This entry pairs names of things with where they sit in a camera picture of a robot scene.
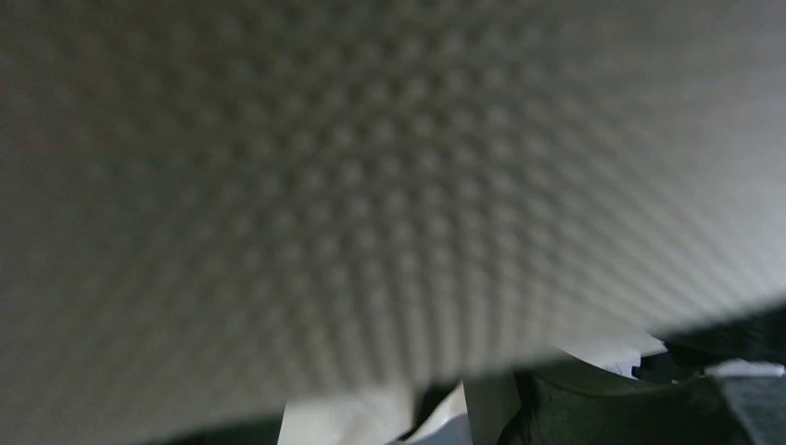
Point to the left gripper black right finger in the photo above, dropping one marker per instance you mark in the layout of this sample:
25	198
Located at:
574	402

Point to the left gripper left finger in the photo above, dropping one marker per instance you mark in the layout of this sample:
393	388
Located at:
262	431

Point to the beige backpack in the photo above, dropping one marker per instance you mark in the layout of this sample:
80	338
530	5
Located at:
211	207

